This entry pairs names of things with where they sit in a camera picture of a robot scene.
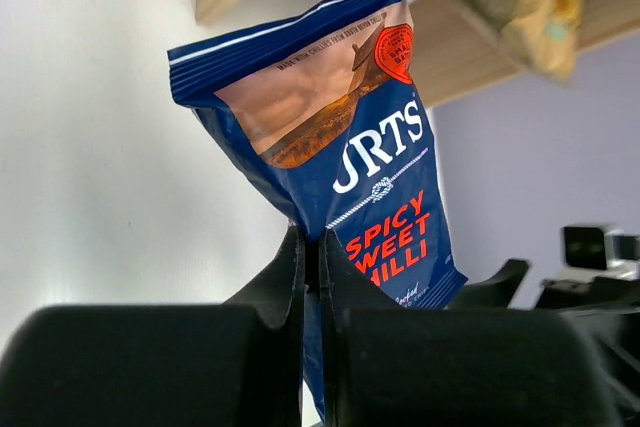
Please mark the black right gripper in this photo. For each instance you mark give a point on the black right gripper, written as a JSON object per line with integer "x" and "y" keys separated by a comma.
{"x": 605, "y": 309}

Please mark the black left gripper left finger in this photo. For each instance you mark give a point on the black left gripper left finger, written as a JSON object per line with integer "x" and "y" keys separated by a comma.
{"x": 150, "y": 362}

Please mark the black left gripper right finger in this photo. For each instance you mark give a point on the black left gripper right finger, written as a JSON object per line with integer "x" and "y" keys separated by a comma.
{"x": 460, "y": 367}

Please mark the blue spicy sweet chilli bag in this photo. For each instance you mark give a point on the blue spicy sweet chilli bag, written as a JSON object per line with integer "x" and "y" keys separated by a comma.
{"x": 321, "y": 115}

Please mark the large kettle cooked chips bag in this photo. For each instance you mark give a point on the large kettle cooked chips bag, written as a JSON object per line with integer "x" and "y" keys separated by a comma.
{"x": 545, "y": 34}

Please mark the wooden two-tier shelf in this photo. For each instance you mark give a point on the wooden two-tier shelf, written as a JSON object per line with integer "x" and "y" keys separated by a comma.
{"x": 457, "y": 52}

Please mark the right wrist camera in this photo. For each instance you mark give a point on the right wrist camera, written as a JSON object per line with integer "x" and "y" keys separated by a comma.
{"x": 592, "y": 250}

